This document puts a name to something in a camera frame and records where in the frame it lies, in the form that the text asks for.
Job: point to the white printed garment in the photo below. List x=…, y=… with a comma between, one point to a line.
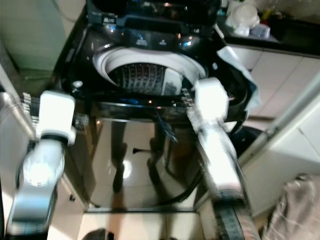
x=237, y=62

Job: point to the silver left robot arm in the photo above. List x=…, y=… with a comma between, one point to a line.
x=35, y=200

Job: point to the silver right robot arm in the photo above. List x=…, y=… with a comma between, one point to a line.
x=222, y=165

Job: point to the black top-load washing machine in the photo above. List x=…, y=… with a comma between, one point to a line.
x=130, y=150

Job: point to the small clear plastic box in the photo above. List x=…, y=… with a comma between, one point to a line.
x=261, y=30

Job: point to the white-rimmed steel washer drum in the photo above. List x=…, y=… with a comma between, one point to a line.
x=106, y=62

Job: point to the white plastic container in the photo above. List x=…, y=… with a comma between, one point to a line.
x=244, y=17

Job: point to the black counter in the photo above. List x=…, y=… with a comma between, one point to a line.
x=295, y=33

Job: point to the grey crumpled cloth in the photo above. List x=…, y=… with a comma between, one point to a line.
x=295, y=210

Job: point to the dark robot foot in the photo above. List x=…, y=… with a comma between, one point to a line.
x=97, y=235

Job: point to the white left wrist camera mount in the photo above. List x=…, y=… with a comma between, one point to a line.
x=55, y=112

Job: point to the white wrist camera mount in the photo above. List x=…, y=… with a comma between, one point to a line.
x=210, y=97
x=55, y=112

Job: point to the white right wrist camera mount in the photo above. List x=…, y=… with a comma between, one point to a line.
x=210, y=97

